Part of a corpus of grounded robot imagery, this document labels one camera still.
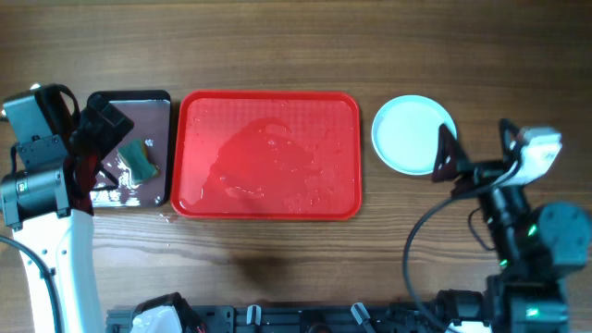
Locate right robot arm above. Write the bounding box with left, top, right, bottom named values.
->
left=431, top=119, right=591, bottom=332

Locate black mounting rail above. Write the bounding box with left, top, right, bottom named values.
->
left=105, top=292, right=442, bottom=333

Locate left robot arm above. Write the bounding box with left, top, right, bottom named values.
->
left=1, top=93, right=133, bottom=332

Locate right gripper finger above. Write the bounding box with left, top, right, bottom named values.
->
left=431, top=124, right=470, bottom=182
left=499, top=118, right=521, bottom=163

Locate light blue plate top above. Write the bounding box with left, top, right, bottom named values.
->
left=371, top=94, right=458, bottom=176

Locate black water tray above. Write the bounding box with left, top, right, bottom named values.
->
left=91, top=90, right=174, bottom=208

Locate green yellow sponge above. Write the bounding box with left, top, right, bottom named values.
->
left=117, top=140, right=159, bottom=185

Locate red plastic tray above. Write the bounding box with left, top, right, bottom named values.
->
left=170, top=90, right=363, bottom=221

